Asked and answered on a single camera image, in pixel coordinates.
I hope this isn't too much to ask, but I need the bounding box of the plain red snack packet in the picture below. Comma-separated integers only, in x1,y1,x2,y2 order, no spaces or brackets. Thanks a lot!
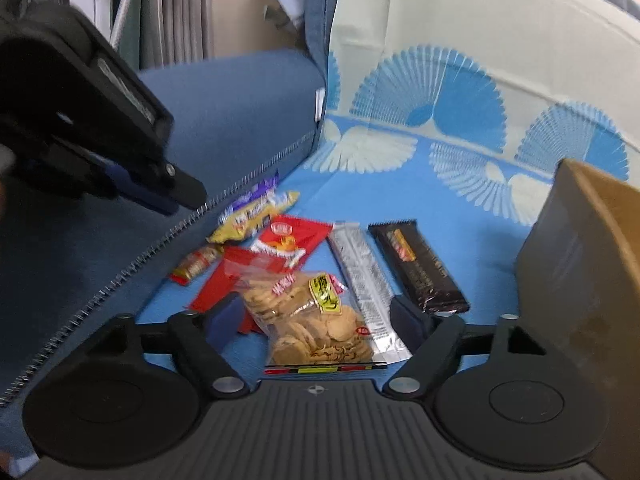
189,247,281,335

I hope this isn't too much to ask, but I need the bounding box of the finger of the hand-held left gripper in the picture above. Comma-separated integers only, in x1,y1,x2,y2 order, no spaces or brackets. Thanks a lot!
95,152,208,216

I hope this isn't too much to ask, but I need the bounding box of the blue cushion with zipper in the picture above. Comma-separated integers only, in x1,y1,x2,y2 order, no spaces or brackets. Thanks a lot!
0,49,327,461

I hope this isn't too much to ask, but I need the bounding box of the grey pleated curtain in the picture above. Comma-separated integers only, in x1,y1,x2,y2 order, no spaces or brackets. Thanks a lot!
142,0,216,63

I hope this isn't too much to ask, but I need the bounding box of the silver snack bar wrapper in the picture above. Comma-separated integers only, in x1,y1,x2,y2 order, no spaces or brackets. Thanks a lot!
327,221,413,363

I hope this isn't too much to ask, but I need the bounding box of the dark brown chocolate bar packet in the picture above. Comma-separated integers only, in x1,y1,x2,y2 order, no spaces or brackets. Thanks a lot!
368,220,471,316

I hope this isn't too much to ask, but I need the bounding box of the brown cardboard box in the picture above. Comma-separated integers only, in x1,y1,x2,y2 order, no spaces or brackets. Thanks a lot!
515,158,640,480

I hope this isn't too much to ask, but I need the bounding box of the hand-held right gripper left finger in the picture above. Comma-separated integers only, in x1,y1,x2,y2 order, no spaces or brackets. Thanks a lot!
107,292,248,400

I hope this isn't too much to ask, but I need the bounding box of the small red-gold candy packet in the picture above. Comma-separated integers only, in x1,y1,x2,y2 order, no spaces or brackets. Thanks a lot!
169,246,223,286

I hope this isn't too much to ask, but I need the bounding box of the yellow snack packet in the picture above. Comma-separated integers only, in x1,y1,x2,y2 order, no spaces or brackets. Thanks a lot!
207,191,301,245

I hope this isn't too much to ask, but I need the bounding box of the clear bag of round crackers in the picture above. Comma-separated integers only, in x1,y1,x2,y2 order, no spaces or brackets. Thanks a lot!
240,269,390,373

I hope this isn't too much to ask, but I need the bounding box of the purple snack packet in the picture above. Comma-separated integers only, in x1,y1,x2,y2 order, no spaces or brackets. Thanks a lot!
222,170,281,217

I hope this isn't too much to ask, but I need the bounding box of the red cartoon snack packet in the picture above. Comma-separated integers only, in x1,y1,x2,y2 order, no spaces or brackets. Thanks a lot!
249,215,335,271

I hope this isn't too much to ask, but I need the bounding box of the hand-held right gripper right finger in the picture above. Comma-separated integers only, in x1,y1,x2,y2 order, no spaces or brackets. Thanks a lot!
382,295,551,402

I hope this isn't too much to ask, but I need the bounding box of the blue fan-print bed sheet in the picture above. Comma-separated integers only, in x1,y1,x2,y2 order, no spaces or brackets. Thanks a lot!
135,0,640,396

